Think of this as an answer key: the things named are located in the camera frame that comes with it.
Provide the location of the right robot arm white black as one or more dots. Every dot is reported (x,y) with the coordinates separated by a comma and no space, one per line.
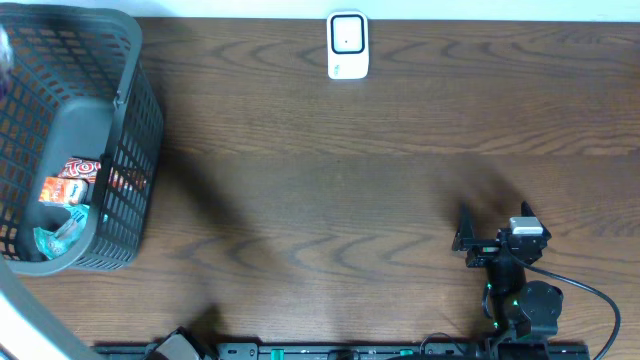
(525,313)

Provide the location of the dark grey plastic basket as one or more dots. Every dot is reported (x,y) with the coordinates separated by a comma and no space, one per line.
(77,89)

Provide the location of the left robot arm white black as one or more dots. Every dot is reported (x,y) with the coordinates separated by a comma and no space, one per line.
(30,331)

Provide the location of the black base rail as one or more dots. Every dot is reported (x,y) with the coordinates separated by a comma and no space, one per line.
(433,350)

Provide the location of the small orange snack packet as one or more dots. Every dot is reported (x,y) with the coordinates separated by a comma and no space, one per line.
(60,191)

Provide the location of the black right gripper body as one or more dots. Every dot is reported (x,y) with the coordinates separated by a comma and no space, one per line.
(484,253)

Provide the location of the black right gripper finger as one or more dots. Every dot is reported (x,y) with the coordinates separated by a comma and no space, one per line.
(464,237)
(526,210)

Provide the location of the teal snack packet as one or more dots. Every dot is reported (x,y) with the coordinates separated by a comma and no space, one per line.
(53,244)

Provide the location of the red orange candy bar wrapper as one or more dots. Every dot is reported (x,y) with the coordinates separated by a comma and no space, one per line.
(87,170)

